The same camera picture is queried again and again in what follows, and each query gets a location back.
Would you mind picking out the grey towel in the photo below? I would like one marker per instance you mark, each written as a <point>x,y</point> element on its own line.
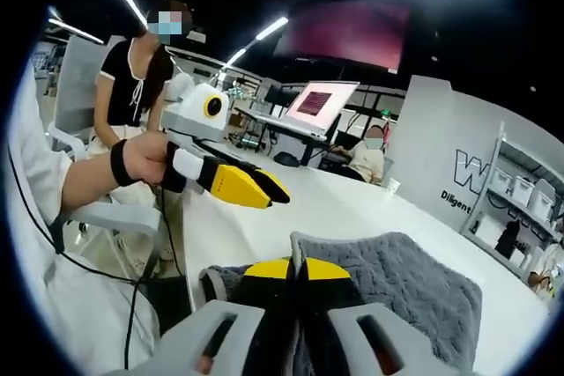
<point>396,270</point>

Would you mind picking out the open white laptop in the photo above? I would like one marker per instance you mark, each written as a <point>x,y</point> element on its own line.
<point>343,98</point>

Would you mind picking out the white flat box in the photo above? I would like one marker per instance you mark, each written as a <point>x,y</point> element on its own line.
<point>488,233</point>

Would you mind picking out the person's left hand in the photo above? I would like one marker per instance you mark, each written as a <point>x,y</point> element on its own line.
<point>147,158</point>

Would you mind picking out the black rounded object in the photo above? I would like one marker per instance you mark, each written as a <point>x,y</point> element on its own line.
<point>285,158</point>

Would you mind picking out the white standing desk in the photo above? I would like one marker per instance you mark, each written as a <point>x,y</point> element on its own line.
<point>309,153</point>

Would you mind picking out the teal lab apparatus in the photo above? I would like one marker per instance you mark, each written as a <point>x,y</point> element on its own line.
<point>235,92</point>

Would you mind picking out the black monitor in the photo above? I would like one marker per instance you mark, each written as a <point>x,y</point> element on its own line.
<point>275,95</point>

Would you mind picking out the grey chair armrest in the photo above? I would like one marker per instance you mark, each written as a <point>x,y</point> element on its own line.
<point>123,217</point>

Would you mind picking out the white paper cup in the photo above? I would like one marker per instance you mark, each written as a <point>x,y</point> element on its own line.
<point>393,186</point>

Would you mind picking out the white office chair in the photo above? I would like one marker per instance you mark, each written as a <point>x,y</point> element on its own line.
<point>77,85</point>

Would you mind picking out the pink hanging cloth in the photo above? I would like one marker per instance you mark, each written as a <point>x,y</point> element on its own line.
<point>387,129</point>

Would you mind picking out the black bag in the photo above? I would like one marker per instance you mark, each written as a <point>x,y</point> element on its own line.
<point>507,239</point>

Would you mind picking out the grey metal shelf rack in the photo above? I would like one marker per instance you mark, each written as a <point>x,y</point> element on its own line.
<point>489,173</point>

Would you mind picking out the white shelf with storage boxes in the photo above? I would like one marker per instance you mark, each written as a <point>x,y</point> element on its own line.
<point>522,189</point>

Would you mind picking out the dark red wall screen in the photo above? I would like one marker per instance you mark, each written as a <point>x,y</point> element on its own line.
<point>343,37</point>

